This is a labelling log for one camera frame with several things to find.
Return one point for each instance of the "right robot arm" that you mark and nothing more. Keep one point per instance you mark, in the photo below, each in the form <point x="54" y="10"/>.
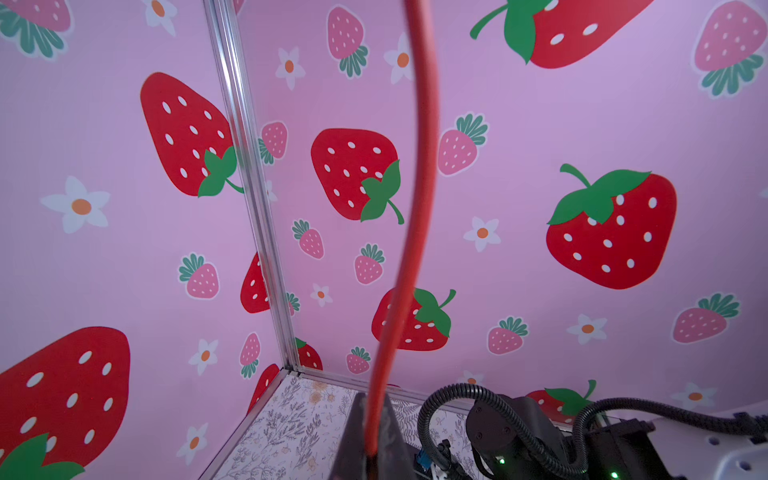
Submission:
<point x="512" y="438"/>

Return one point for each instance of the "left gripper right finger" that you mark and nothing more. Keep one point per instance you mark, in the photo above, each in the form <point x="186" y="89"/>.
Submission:
<point x="394" y="461"/>

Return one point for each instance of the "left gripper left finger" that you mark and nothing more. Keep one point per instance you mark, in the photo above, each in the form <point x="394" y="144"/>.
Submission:
<point x="350" y="462"/>

